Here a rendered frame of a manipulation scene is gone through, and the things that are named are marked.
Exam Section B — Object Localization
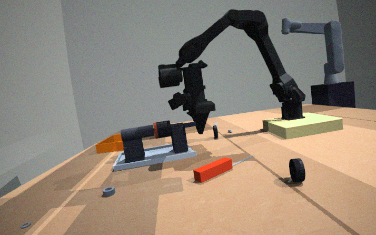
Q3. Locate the red-handled screwdriver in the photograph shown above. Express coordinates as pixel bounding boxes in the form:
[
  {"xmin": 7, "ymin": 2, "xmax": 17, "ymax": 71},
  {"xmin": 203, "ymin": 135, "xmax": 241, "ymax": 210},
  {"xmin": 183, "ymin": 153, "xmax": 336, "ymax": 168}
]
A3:
[{"xmin": 193, "ymin": 155, "xmax": 255, "ymax": 183}]

